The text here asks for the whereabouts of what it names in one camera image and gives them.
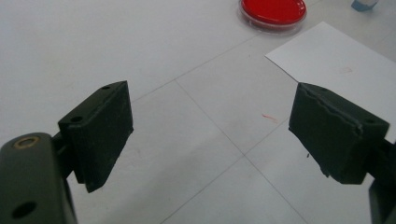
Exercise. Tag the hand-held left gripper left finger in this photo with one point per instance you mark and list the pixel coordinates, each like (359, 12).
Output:
(96, 137)

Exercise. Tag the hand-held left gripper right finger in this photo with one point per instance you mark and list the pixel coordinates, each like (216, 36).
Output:
(327, 137)

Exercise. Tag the small blue and white stamp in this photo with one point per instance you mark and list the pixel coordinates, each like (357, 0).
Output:
(362, 5)

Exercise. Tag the white paper sheet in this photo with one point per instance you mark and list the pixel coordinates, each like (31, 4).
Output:
(336, 62)

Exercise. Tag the white board table cover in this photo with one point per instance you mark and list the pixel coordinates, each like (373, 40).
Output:
(186, 124)

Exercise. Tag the round red ink pad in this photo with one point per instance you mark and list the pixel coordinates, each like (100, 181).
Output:
(274, 11)

